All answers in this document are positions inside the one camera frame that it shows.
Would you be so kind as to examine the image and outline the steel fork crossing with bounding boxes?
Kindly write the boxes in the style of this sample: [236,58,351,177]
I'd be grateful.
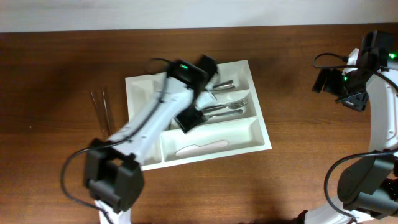
[202,109,243,122]

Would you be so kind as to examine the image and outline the white plastic knife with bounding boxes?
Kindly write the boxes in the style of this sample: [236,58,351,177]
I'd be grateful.
[175,140,229,157]

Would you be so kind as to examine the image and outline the steel fork tines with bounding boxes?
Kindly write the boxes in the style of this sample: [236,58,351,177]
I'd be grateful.
[202,98,248,114]

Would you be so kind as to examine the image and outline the steel tablespoon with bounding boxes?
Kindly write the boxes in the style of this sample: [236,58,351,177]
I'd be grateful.
[212,80,234,89]
[211,84,235,92]

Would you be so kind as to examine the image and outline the steel kitchen tongs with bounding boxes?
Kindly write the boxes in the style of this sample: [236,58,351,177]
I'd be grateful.
[90,88,113,139]

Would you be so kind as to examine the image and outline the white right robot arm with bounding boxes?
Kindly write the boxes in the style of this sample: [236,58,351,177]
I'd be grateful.
[293,68,397,223]

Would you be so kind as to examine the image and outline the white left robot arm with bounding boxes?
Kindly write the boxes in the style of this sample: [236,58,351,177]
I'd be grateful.
[83,55,218,223]

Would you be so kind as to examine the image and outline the white plastic cutlery tray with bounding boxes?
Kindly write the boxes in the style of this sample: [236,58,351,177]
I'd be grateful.
[142,60,272,170]

